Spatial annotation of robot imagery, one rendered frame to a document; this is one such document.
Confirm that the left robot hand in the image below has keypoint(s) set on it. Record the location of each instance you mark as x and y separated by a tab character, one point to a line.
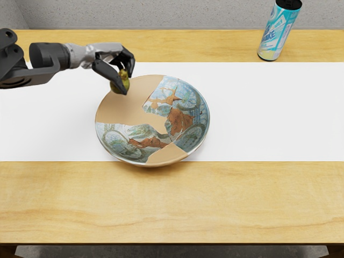
91	55

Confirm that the green pear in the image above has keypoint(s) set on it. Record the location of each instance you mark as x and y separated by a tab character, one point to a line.
125	81

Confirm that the patterned tan and blue plate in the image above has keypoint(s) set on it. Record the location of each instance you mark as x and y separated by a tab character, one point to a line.
150	121

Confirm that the light blue drink can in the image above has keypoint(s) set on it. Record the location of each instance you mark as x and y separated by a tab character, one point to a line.
276	32

